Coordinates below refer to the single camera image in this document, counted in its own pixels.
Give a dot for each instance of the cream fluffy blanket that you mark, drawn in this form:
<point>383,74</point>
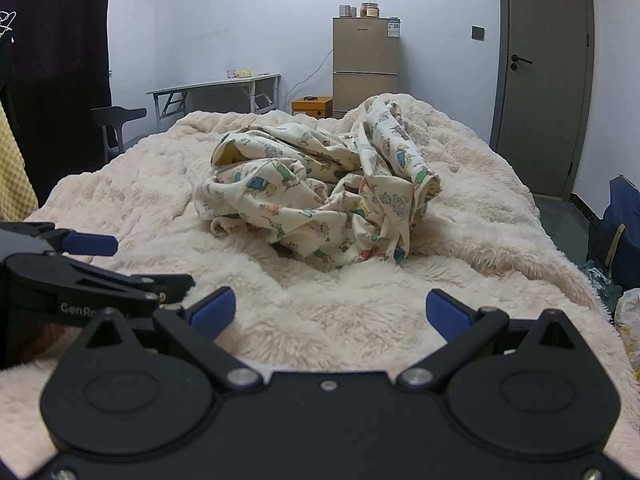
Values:
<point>150,185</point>

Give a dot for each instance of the yellow cloth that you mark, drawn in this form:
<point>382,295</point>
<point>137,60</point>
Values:
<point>12,175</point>

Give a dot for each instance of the glass jar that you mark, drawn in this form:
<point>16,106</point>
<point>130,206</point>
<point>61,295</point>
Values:
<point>370,9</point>

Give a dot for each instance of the grey side table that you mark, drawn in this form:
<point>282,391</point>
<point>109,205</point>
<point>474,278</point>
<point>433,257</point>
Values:
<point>215,82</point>

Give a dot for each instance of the metal tin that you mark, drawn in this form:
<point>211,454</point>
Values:
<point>346,11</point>

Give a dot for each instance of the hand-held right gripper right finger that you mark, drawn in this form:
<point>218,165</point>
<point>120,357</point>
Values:
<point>447,312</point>

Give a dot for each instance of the white plastic bag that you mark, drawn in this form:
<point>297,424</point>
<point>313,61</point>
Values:
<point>629,325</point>

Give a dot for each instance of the dark wall switch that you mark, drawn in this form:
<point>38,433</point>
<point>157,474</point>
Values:
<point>478,33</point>

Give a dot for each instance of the small yellow box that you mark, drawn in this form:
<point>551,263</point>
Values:
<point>246,73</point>

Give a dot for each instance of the stacked cardboard boxes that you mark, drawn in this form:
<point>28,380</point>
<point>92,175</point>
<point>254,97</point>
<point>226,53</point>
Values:
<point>365,60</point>

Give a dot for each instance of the navy bag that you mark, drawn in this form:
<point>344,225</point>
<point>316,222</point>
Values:
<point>622,230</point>

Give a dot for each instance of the green patterned bag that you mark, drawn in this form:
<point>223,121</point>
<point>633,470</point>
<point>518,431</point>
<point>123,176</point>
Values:
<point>602,280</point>

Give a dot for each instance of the dark hanging clothes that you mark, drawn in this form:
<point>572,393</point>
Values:
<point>55,60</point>

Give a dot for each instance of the cartoon print cream garment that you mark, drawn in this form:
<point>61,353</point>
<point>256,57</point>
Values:
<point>300,190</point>

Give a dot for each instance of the black chair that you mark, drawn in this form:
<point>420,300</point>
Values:
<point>112,122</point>

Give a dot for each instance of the grey door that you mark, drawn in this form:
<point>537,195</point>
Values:
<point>540,85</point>

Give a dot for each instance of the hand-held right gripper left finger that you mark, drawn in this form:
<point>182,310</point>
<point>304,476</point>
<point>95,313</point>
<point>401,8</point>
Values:
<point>212,312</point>

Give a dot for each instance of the orange box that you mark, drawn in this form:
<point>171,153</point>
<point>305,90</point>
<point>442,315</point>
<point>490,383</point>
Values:
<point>312,106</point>

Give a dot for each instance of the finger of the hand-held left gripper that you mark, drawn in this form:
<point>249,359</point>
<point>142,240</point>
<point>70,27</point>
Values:
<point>100,280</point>
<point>90,245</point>

